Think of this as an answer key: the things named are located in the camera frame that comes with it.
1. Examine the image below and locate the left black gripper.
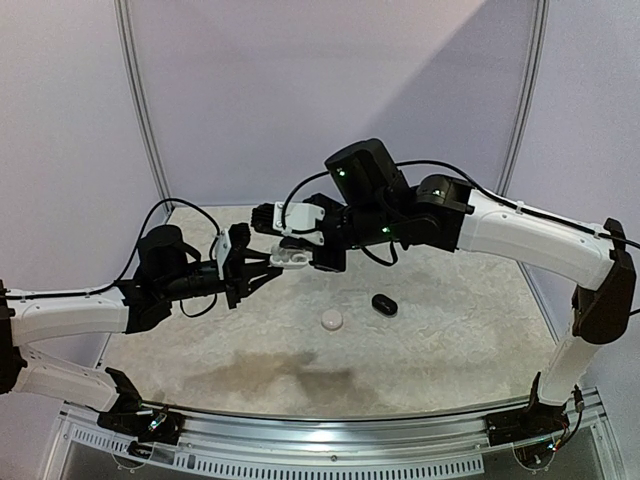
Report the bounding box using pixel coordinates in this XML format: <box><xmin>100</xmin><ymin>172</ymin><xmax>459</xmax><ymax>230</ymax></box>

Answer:
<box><xmin>159</xmin><ymin>250</ymin><xmax>282</xmax><ymax>309</ymax></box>

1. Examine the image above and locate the white earbud charging case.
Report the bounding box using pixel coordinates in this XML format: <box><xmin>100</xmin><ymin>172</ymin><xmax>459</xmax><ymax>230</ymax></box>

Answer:
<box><xmin>269</xmin><ymin>245</ymin><xmax>311</xmax><ymax>270</ymax></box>

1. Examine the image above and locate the pink earbud charging case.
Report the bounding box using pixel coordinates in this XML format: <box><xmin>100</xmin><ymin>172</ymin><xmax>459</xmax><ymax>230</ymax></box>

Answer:
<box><xmin>321</xmin><ymin>309</ymin><xmax>344</xmax><ymax>331</ymax></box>

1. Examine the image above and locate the black earbud charging case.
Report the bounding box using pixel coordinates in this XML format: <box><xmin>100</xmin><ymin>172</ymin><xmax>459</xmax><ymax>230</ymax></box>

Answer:
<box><xmin>371</xmin><ymin>293</ymin><xmax>398</xmax><ymax>317</ymax></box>

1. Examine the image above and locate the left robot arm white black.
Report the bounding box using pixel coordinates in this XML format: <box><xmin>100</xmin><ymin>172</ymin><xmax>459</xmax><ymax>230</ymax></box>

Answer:
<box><xmin>1</xmin><ymin>223</ymin><xmax>283</xmax><ymax>445</ymax></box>

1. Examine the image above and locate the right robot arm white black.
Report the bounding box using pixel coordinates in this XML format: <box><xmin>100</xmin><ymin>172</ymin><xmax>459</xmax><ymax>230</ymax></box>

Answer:
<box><xmin>270</xmin><ymin>138</ymin><xmax>637</xmax><ymax>446</ymax></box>

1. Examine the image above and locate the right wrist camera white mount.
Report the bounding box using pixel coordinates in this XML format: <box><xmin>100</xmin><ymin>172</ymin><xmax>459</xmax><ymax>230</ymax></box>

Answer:
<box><xmin>250</xmin><ymin>202</ymin><xmax>325</xmax><ymax>246</ymax></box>

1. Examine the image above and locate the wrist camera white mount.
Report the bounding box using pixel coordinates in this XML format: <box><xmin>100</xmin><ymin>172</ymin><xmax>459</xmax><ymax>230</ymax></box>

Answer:
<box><xmin>250</xmin><ymin>202</ymin><xmax>325</xmax><ymax>246</ymax></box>
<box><xmin>214</xmin><ymin>222</ymin><xmax>251</xmax><ymax>279</ymax></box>

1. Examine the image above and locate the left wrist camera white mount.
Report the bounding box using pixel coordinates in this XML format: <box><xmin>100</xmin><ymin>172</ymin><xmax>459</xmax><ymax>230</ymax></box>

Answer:
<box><xmin>214</xmin><ymin>222</ymin><xmax>251</xmax><ymax>279</ymax></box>

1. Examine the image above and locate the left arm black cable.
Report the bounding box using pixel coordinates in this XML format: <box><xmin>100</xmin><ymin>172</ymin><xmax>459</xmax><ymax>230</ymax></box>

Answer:
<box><xmin>0</xmin><ymin>198</ymin><xmax>224</xmax><ymax>319</ymax></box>

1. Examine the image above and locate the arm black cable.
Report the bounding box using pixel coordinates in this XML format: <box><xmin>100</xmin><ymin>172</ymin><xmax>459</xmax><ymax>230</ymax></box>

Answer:
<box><xmin>0</xmin><ymin>198</ymin><xmax>224</xmax><ymax>319</ymax></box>
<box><xmin>279</xmin><ymin>159</ymin><xmax>640</xmax><ymax>316</ymax></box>

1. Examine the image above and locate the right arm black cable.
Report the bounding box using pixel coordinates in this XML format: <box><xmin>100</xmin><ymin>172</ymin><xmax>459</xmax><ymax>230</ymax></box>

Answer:
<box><xmin>279</xmin><ymin>159</ymin><xmax>640</xmax><ymax>316</ymax></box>

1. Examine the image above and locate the left aluminium corner post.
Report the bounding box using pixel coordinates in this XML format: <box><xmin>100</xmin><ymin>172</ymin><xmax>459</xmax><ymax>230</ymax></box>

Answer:
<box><xmin>114</xmin><ymin>0</ymin><xmax>171</xmax><ymax>200</ymax></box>

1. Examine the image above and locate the aluminium corner post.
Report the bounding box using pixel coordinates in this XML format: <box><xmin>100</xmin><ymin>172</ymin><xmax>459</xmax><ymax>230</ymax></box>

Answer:
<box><xmin>114</xmin><ymin>0</ymin><xmax>171</xmax><ymax>200</ymax></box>
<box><xmin>496</xmin><ymin>0</ymin><xmax>550</xmax><ymax>196</ymax></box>

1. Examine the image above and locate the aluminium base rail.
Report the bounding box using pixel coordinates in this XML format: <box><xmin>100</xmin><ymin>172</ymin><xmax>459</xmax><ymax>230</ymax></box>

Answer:
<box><xmin>45</xmin><ymin>389</ymin><xmax>625</xmax><ymax>479</ymax></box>

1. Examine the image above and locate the right aluminium corner post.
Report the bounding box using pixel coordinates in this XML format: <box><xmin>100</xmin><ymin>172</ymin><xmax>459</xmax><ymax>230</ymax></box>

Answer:
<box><xmin>496</xmin><ymin>0</ymin><xmax>550</xmax><ymax>196</ymax></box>

